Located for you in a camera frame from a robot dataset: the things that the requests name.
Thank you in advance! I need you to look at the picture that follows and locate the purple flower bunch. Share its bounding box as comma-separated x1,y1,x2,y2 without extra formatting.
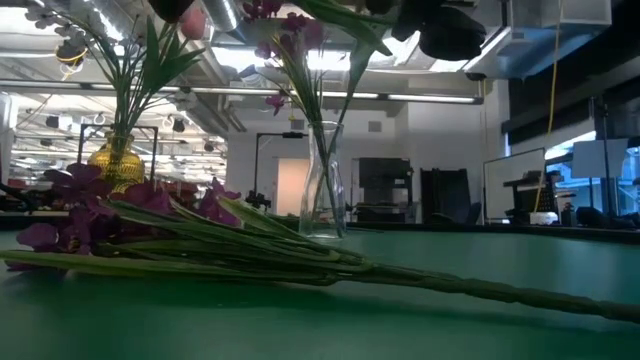
0,162,640,326
241,0,346,236

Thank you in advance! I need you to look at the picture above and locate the pink tulip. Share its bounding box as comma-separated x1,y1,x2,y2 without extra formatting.
117,0,196,136
142,3,209,136

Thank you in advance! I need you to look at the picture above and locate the yellow hanging cable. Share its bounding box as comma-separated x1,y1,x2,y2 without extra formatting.
532,0,564,214

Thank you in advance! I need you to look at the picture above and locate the silver air duct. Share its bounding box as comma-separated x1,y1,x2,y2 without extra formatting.
199,0,241,32

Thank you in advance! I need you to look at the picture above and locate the green table mat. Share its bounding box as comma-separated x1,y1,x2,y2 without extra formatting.
0,227,640,360

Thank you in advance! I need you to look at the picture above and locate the grey monitor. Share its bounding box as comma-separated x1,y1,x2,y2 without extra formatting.
572,138,630,180

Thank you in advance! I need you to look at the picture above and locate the white flower bunch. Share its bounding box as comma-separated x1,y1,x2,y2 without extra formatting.
23,0,136,146

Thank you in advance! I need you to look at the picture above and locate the clear glass vase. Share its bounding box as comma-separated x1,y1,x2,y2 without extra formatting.
298,120,348,240

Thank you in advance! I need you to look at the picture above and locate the black camera stand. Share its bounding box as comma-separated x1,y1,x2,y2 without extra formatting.
244,131,307,211

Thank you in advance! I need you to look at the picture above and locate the whiteboard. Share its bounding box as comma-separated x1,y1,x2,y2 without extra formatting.
482,147,547,221

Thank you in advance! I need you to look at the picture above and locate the black cabinet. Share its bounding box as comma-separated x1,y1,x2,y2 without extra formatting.
419,168,474,225
357,157,415,224

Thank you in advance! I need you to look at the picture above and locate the yellow glass vase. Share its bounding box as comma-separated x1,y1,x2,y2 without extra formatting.
87,130,147,194

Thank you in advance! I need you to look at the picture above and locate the ceiling light strip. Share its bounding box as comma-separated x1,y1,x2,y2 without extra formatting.
0,79,484,106

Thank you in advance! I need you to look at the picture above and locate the white ventilation box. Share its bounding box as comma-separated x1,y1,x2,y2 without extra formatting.
462,0,614,81

